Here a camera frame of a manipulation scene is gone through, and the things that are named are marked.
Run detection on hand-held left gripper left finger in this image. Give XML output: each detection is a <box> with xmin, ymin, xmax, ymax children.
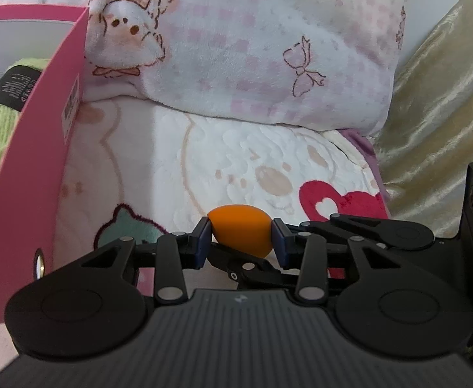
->
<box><xmin>80</xmin><ymin>217</ymin><xmax>214</xmax><ymax>305</ymax></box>

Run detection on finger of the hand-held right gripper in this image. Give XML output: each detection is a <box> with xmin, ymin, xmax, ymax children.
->
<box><xmin>207</xmin><ymin>246</ymin><xmax>304</xmax><ymax>288</ymax></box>
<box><xmin>300</xmin><ymin>212</ymin><xmax>436</xmax><ymax>252</ymax></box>

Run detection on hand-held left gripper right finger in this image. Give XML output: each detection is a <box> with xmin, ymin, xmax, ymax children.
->
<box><xmin>271</xmin><ymin>217</ymin><xmax>407</xmax><ymax>304</ymax></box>

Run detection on orange makeup sponge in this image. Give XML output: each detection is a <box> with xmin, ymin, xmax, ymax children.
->
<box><xmin>207</xmin><ymin>205</ymin><xmax>273</xmax><ymax>258</ymax></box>

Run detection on pink cardboard box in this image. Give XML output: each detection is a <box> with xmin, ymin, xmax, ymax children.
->
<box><xmin>0</xmin><ymin>6</ymin><xmax>91</xmax><ymax>326</ymax></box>

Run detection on purple bed sheet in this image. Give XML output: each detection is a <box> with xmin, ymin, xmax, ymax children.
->
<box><xmin>339</xmin><ymin>128</ymin><xmax>388</xmax><ymax>199</ymax></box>

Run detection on printed bear blanket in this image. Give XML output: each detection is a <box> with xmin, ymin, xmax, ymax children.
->
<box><xmin>0</xmin><ymin>97</ymin><xmax>388</xmax><ymax>372</ymax></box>

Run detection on gold satin curtain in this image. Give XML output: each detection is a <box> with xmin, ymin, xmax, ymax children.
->
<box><xmin>376</xmin><ymin>0</ymin><xmax>473</xmax><ymax>239</ymax></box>

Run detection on pink checked cartoon pillow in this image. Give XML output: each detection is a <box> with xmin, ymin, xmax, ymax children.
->
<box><xmin>0</xmin><ymin>0</ymin><xmax>407</xmax><ymax>136</ymax></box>

